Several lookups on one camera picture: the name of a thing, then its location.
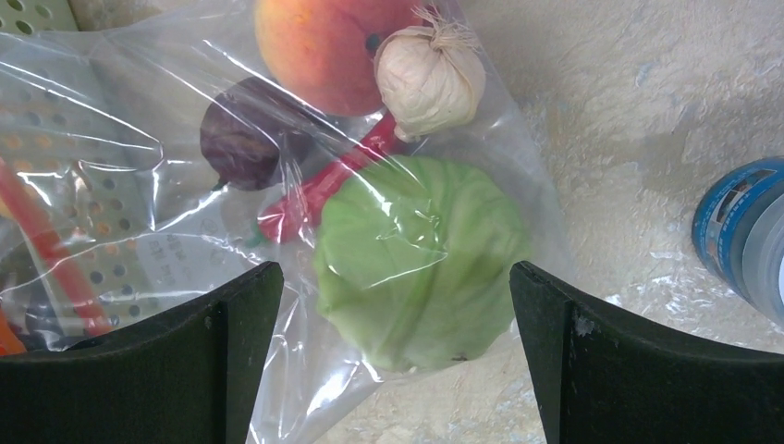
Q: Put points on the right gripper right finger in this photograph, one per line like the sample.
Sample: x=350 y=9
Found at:
x=602 y=374

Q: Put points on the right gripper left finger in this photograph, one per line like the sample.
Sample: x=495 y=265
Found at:
x=187 y=375

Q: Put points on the fake red chili pepper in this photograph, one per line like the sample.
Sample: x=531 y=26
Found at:
x=282 y=221

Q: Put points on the fake green cabbage head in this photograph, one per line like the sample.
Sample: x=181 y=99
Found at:
x=412 y=260

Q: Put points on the fake purple onion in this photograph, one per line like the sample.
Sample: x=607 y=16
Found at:
x=242 y=137

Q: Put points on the clear zip top bag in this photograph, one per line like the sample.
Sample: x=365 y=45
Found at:
x=196 y=251

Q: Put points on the fake garlic bulb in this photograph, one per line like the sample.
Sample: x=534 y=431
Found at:
x=430 y=76

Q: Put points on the fake peach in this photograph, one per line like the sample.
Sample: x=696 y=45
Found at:
x=324 y=49

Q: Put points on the blue white bottle cap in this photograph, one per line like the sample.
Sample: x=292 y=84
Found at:
x=737 y=232

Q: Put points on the light green plastic basket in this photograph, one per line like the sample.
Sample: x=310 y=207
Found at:
x=56 y=136

